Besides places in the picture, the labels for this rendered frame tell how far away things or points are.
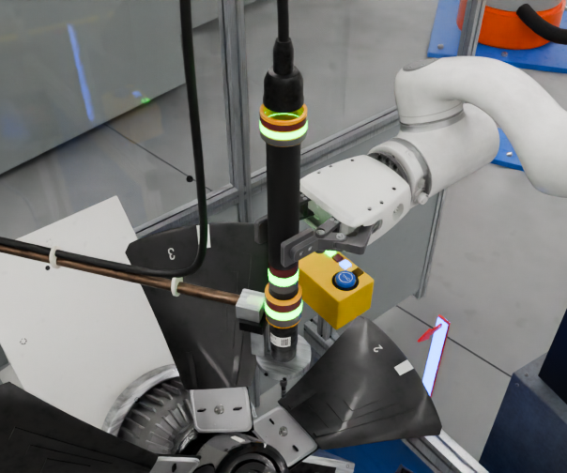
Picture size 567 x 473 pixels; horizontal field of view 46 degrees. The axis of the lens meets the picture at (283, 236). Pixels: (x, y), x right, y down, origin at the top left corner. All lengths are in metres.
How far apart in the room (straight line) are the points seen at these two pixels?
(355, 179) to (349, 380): 0.42
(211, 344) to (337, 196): 0.32
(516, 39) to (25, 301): 3.94
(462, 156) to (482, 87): 0.11
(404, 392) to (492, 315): 1.76
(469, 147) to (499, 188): 2.65
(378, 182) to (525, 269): 2.35
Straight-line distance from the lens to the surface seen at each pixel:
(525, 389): 1.48
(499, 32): 4.62
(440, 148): 0.80
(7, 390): 0.83
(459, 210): 3.29
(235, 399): 0.96
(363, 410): 1.07
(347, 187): 0.75
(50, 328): 1.11
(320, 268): 1.40
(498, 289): 2.96
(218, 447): 0.95
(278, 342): 0.82
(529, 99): 0.76
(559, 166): 0.74
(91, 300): 1.13
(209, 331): 0.94
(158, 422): 1.06
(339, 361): 1.10
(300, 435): 1.02
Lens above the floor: 2.06
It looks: 43 degrees down
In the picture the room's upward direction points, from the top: straight up
